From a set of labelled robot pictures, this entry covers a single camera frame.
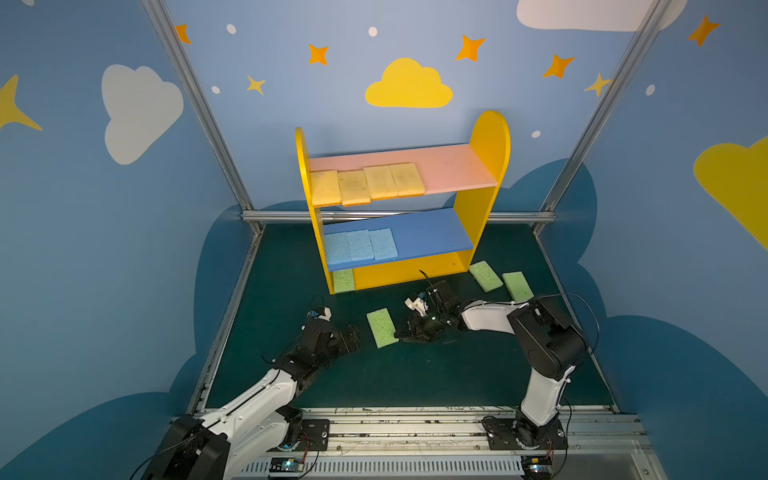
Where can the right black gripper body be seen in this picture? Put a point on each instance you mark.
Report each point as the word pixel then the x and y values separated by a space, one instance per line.
pixel 421 325

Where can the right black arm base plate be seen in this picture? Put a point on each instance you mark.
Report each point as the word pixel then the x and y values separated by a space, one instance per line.
pixel 521 434

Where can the blue sponge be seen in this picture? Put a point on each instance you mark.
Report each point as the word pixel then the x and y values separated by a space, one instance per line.
pixel 337 248
pixel 383 244
pixel 360 245

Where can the left aluminium frame post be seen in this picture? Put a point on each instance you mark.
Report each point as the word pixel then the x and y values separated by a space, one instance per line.
pixel 161 20

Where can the yellow sponge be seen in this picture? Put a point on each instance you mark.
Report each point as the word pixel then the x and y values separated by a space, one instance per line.
pixel 380 182
pixel 353 188
pixel 325 188
pixel 407 180

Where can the right green circuit board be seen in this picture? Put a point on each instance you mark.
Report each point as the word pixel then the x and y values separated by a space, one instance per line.
pixel 536 468

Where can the aluminium frame post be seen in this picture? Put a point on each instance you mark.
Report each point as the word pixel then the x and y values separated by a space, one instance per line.
pixel 161 20
pixel 640 44

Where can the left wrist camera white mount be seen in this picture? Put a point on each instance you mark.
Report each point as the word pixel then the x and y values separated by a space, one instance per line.
pixel 322 314

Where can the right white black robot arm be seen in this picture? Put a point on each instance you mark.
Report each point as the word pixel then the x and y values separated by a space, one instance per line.
pixel 548 337

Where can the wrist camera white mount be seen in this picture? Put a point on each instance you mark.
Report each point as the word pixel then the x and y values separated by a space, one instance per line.
pixel 322 314
pixel 418 304

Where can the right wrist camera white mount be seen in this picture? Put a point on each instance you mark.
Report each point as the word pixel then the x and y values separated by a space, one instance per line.
pixel 418 304

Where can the rear aluminium frame bar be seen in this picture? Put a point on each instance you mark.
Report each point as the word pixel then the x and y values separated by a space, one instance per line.
pixel 342 216

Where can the yellow shelf with coloured boards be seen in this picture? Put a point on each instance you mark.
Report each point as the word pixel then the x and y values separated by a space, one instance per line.
pixel 433 242

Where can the left green circuit board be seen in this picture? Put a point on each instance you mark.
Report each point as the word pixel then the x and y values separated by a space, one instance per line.
pixel 286 466

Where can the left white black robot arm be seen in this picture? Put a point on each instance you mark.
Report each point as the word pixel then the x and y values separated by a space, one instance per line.
pixel 220 443

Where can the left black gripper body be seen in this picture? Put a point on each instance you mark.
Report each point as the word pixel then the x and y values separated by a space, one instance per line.
pixel 344 339

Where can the green sponge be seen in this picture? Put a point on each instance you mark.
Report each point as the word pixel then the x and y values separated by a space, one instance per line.
pixel 382 327
pixel 485 276
pixel 518 287
pixel 343 281

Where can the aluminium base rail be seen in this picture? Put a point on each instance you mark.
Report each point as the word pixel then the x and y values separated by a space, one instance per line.
pixel 449 442

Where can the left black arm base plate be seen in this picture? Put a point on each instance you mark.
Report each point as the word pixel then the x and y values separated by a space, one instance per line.
pixel 312 434

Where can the right aluminium frame post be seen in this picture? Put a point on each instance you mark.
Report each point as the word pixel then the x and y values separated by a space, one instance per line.
pixel 640 44

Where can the green circuit board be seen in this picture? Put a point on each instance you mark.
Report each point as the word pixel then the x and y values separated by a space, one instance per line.
pixel 286 466
pixel 536 468

